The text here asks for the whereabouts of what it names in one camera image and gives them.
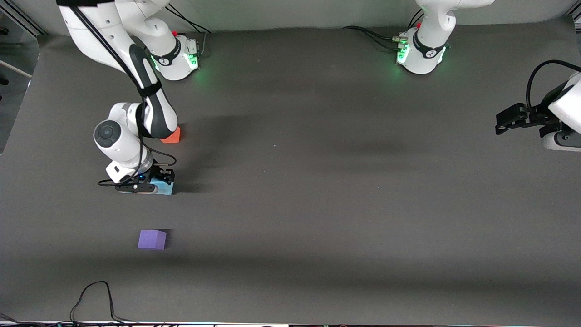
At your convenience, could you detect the purple foam block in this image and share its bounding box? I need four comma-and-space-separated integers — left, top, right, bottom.
138, 230, 167, 250

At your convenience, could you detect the black left arm base cable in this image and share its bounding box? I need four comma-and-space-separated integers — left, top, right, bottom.
342, 9, 425, 51

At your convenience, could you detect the light blue foam block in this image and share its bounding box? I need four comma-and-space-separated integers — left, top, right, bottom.
149, 178, 176, 196

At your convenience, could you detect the black arm base cable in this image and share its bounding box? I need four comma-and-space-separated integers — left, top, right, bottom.
342, 9, 425, 51
166, 5, 215, 59

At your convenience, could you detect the dark grey table mat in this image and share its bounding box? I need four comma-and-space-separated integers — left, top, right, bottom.
0, 16, 581, 326

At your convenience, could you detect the aluminium frame rail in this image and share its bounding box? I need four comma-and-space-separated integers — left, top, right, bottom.
0, 0, 47, 38

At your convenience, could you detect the black looped table-edge cable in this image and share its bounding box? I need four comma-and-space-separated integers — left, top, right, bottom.
69, 281, 139, 326

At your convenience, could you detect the orange foam block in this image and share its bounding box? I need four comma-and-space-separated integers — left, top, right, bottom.
160, 126, 182, 144

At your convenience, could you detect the black right arm base cable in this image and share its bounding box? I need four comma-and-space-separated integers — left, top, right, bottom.
166, 5, 215, 59

